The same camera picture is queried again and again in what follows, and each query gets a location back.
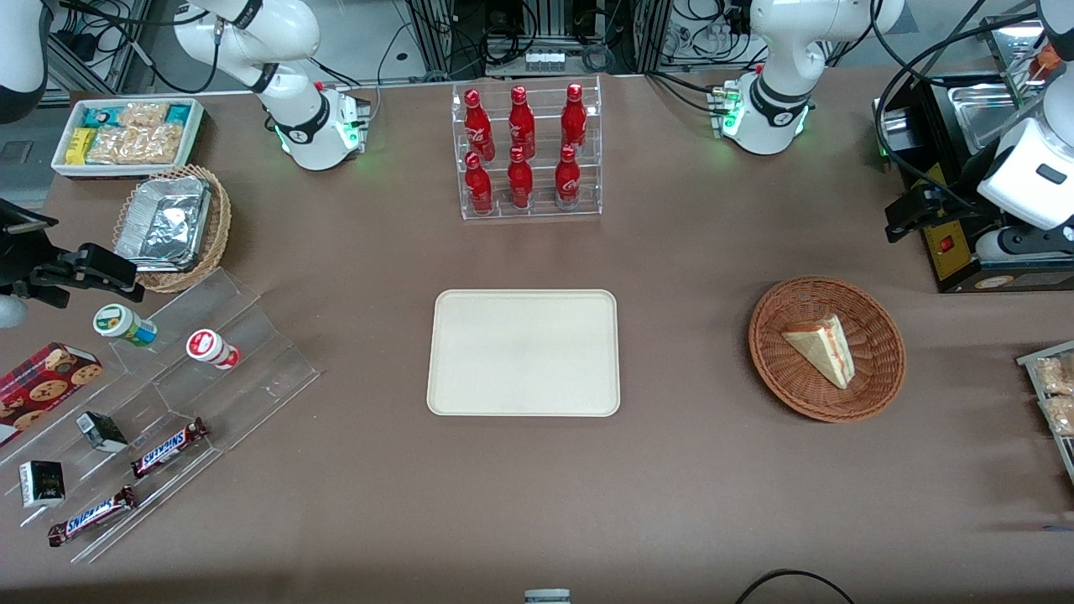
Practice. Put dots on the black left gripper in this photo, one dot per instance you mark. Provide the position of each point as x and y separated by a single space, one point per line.
946 204

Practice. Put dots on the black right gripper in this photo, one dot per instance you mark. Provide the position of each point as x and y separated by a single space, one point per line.
18 258

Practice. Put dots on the triangular sandwich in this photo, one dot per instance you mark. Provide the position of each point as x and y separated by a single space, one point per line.
826 348

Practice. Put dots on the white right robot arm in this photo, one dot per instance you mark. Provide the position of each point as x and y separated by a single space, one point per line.
294 33

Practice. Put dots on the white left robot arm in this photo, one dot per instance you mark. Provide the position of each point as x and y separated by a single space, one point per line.
784 50

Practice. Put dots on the tan wicker basket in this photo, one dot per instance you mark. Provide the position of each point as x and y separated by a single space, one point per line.
220 235

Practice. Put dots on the round brown wicker basket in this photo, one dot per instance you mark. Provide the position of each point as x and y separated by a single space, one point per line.
780 377

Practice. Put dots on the metal tray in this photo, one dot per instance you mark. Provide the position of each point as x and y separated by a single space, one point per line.
1067 457

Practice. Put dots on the beige rectangular tray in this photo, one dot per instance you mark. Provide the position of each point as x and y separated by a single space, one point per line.
520 352

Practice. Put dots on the green label yoghurt cup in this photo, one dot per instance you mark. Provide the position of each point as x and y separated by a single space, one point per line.
122 325

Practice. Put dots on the aluminium foil container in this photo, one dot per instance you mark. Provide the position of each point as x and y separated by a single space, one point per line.
164 222

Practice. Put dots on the black countertop appliance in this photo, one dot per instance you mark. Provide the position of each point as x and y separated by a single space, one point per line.
927 105

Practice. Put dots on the red cookie box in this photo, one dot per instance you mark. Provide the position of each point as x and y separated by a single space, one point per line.
42 390

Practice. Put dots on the yellow snack packet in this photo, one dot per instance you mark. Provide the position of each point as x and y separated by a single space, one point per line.
79 146

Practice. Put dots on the clear rice cracker packet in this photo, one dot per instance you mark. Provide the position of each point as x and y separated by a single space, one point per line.
161 144
143 115
113 146

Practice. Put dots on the red label yoghurt cup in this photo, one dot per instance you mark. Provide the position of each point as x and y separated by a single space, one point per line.
210 346

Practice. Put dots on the small black box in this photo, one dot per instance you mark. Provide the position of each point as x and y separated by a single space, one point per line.
42 484
102 431

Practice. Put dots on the teal snack packet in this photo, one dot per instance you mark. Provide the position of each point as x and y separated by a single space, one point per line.
179 112
102 116

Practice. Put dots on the snickers bar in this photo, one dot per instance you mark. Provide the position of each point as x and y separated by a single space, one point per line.
91 516
168 447

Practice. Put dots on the white rectangular snack bin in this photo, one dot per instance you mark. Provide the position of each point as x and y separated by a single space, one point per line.
198 126

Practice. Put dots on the clear acrylic stepped stand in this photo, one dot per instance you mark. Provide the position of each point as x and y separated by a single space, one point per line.
252 394

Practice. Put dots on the red cola bottle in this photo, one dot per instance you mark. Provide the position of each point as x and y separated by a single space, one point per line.
477 126
478 189
520 183
568 180
521 124
574 119

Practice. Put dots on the clear acrylic bottle rack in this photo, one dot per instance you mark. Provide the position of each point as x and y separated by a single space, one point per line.
544 213

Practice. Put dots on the white power strip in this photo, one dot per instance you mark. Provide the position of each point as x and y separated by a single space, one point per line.
544 60

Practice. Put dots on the grey device top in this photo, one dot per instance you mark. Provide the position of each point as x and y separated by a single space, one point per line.
547 597

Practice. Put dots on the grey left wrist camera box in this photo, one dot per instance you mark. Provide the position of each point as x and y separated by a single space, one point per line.
997 247

